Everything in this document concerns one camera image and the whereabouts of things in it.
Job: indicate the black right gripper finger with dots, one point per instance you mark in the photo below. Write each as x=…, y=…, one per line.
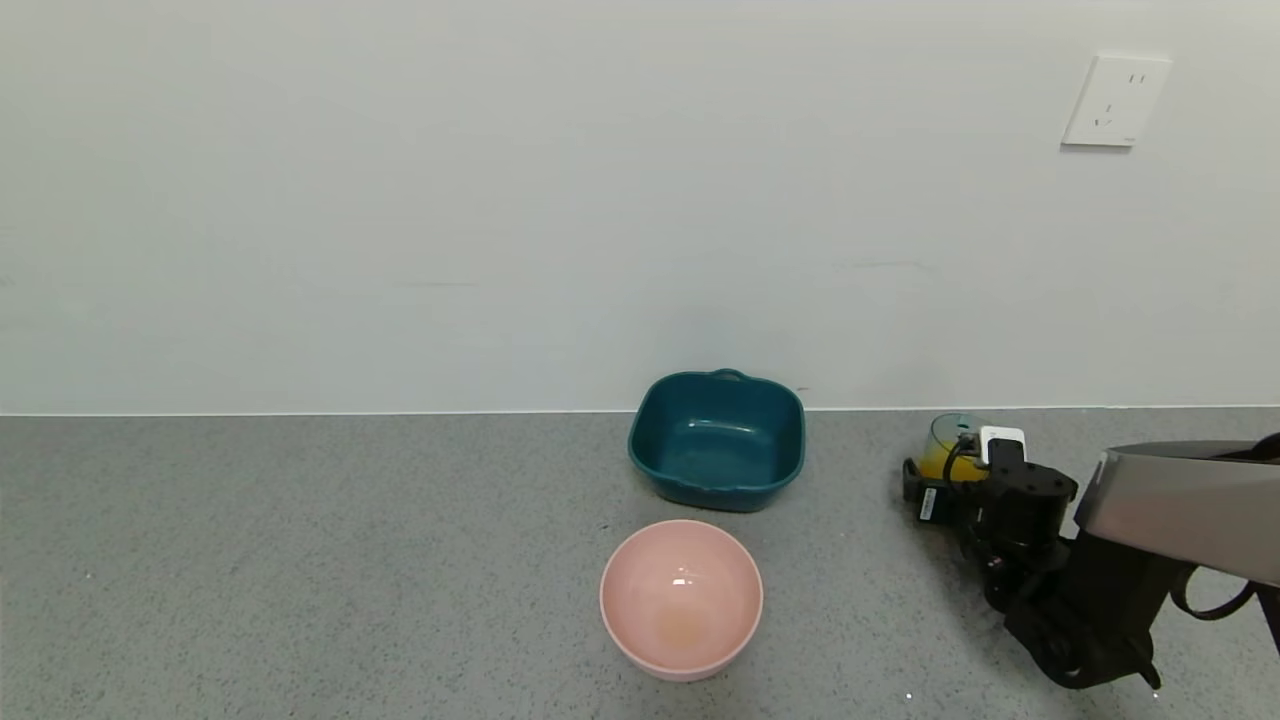
x=912, y=479

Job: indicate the teal square plastic basin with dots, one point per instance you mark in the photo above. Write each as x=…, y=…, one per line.
x=715, y=497

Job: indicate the orange juice liquid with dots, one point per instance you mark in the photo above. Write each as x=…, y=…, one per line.
x=934, y=463

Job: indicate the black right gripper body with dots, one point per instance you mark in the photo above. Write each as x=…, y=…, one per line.
x=925, y=499

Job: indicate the clear blue-tinted plastic cup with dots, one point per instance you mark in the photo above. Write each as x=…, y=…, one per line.
x=945, y=430

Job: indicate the white wall socket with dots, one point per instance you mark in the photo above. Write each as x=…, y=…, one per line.
x=1115, y=100

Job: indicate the pink round bowl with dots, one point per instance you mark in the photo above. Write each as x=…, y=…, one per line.
x=681, y=600

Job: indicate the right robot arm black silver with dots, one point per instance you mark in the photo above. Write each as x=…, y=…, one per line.
x=1180, y=500

